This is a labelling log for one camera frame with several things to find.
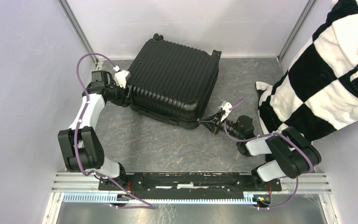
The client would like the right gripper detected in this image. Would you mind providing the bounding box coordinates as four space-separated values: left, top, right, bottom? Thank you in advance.
198 111 242 140

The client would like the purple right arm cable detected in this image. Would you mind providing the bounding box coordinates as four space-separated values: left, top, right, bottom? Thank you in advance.
222 98 315 211

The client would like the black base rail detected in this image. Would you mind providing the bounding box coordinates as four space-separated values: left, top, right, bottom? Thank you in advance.
98 172 282 200

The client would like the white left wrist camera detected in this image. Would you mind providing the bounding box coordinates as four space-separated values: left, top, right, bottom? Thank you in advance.
113 66 131 89

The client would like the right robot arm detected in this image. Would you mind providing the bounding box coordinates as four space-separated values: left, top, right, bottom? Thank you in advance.
199 112 322 190

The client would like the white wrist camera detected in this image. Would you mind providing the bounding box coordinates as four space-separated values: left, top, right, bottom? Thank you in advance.
219 101 233 122
113 66 131 89

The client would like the black white checkered blanket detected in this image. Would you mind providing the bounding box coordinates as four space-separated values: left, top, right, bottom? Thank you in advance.
255 0 358 141

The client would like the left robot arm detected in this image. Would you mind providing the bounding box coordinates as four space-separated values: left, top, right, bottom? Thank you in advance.
58 70 131 190

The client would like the black suitcase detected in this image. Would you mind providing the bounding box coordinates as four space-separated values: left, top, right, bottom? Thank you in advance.
128 33 221 130

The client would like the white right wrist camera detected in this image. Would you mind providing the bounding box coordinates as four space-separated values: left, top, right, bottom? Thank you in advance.
219 101 233 122

